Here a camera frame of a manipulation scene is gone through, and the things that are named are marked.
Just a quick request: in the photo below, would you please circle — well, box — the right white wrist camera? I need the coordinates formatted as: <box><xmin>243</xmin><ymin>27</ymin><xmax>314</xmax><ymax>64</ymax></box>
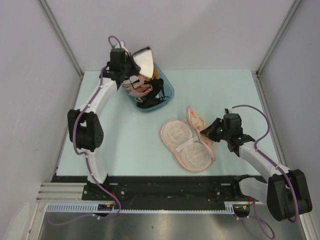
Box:
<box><xmin>224</xmin><ymin>107</ymin><xmax>234</xmax><ymax>114</ymax></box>

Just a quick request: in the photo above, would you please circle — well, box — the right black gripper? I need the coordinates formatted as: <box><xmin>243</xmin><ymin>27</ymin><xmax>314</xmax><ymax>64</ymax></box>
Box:
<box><xmin>200</xmin><ymin>117</ymin><xmax>231</xmax><ymax>143</ymax></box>

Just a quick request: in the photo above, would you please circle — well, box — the left aluminium frame post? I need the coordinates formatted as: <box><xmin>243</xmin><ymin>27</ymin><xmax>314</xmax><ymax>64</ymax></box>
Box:
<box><xmin>36</xmin><ymin>0</ymin><xmax>84</xmax><ymax>79</ymax></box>

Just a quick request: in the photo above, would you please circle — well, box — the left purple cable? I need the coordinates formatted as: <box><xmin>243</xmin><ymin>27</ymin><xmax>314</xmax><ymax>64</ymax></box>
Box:
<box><xmin>47</xmin><ymin>36</ymin><xmax>126</xmax><ymax>226</ymax></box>

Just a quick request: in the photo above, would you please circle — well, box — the black bra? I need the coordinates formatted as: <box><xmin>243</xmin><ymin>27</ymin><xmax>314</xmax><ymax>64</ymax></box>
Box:
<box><xmin>136</xmin><ymin>78</ymin><xmax>167</xmax><ymax>109</ymax></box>

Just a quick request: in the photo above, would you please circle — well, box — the mustard yellow garment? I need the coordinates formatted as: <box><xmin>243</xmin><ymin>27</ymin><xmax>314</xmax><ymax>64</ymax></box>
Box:
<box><xmin>146</xmin><ymin>67</ymin><xmax>159</xmax><ymax>82</ymax></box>

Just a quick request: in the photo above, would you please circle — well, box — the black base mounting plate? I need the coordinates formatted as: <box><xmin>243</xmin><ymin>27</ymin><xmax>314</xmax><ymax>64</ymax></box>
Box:
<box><xmin>51</xmin><ymin>174</ymin><xmax>292</xmax><ymax>211</ymax></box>

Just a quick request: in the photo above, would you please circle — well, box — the aluminium rail beam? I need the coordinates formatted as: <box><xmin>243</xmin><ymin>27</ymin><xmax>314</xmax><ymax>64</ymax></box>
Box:
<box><xmin>36</xmin><ymin>181</ymin><xmax>87</xmax><ymax>203</ymax></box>

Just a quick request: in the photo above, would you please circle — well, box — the grey slotted cable duct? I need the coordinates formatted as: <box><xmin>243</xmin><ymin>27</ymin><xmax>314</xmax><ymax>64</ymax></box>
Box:
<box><xmin>46</xmin><ymin>201</ymin><xmax>250</xmax><ymax>215</ymax></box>

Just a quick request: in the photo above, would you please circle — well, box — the teal plastic basin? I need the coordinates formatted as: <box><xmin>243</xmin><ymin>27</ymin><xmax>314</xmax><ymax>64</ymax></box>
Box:
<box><xmin>122</xmin><ymin>64</ymin><xmax>175</xmax><ymax>112</ymax></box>

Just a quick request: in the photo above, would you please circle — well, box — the pink bra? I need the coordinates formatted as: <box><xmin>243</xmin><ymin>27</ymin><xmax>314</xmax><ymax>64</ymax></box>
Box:
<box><xmin>121</xmin><ymin>75</ymin><xmax>153</xmax><ymax>98</ymax></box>

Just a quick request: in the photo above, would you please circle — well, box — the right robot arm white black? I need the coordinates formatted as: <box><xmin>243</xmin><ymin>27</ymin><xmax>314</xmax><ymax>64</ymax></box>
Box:
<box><xmin>200</xmin><ymin>113</ymin><xmax>313</xmax><ymax>221</ymax></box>

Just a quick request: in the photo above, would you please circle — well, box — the aluminium frame post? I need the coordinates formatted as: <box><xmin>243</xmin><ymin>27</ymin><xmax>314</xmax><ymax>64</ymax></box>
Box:
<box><xmin>36</xmin><ymin>0</ymin><xmax>84</xmax><ymax>79</ymax></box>
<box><xmin>255</xmin><ymin>0</ymin><xmax>303</xmax><ymax>76</ymax></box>

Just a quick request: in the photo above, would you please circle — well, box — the floral mesh laundry bag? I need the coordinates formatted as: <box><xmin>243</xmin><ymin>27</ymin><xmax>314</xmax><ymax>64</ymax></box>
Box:
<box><xmin>160</xmin><ymin>106</ymin><xmax>216</xmax><ymax>173</ymax></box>

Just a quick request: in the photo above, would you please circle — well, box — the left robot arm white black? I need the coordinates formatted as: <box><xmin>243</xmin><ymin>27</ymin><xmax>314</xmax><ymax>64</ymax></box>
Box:
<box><xmin>67</xmin><ymin>47</ymin><xmax>141</xmax><ymax>200</ymax></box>

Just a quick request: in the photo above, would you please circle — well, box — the right aluminium frame post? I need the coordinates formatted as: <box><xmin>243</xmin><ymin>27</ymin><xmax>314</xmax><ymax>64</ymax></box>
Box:
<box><xmin>255</xmin><ymin>0</ymin><xmax>303</xmax><ymax>76</ymax></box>

